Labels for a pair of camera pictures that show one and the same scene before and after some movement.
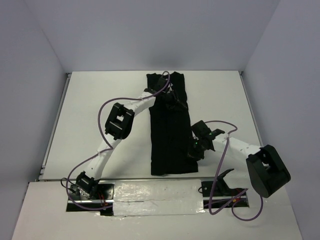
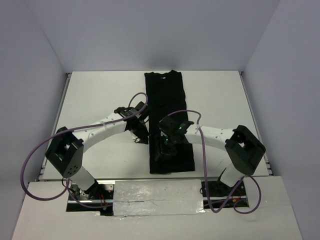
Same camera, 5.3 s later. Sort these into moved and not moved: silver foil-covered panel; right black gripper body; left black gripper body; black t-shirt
Moved: left black gripper body; right black gripper body
Not moved: silver foil-covered panel; black t-shirt
